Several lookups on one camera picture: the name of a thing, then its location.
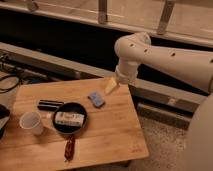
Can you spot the cream wedge-shaped end effector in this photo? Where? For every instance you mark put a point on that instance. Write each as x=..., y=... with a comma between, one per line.
x=111, y=86

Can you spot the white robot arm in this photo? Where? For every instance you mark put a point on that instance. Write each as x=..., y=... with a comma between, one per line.
x=193, y=67

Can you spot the blue sponge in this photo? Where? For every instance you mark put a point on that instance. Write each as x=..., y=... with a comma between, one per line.
x=96, y=99

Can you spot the black frying pan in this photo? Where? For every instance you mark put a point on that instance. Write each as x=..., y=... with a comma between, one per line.
x=73, y=108

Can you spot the white box in pan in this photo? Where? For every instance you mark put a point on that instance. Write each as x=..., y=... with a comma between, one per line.
x=69, y=119

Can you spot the black rectangular case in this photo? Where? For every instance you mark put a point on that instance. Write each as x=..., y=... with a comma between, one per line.
x=49, y=105

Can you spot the white plastic cup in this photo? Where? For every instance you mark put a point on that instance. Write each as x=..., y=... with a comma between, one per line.
x=31, y=121

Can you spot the dark object at left edge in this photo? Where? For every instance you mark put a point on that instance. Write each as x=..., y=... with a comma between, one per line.
x=4, y=117

